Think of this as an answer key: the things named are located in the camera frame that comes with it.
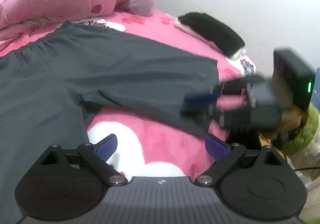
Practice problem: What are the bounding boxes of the black elastic-waist trousers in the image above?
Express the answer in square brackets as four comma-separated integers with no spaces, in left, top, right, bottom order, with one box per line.
[1,22,219,223]

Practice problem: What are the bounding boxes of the person's right hand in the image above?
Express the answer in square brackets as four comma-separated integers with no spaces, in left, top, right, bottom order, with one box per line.
[259,105,308,150]

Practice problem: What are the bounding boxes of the black folded garment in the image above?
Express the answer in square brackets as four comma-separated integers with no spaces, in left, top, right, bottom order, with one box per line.
[174,12,246,60]

